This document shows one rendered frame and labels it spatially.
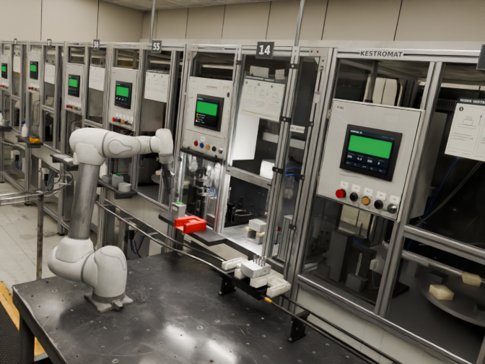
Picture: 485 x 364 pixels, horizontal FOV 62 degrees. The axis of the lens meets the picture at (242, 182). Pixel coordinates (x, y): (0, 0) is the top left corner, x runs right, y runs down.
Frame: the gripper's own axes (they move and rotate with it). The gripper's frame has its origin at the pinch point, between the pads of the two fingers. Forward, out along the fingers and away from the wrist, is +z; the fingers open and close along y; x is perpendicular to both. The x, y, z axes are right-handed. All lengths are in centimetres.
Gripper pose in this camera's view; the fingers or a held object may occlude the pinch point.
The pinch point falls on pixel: (169, 193)
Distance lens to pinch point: 263.8
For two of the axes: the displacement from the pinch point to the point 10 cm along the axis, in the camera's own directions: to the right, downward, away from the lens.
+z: 0.7, 9.8, 1.7
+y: -6.7, -0.8, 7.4
